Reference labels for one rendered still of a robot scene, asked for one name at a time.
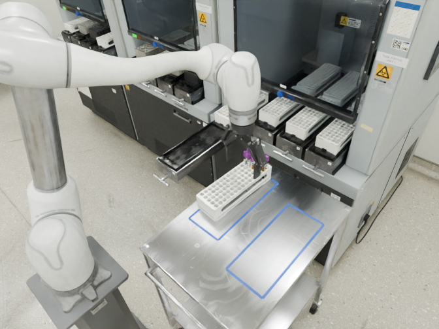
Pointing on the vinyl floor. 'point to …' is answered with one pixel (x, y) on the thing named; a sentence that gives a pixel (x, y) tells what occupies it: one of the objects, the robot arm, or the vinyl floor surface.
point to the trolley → (248, 257)
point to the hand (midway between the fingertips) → (242, 165)
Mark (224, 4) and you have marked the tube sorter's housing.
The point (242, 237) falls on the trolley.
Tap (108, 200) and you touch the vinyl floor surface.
